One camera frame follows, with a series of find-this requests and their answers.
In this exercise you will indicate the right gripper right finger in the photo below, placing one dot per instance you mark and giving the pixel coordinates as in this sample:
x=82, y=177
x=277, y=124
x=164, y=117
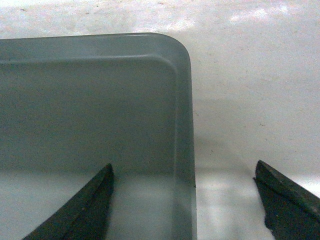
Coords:
x=291, y=211

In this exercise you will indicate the grey rectangular serving tray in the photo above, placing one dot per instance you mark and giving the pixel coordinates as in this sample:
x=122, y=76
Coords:
x=71, y=105

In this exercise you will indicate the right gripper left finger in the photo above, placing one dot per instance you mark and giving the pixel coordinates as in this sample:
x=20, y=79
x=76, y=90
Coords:
x=84, y=216

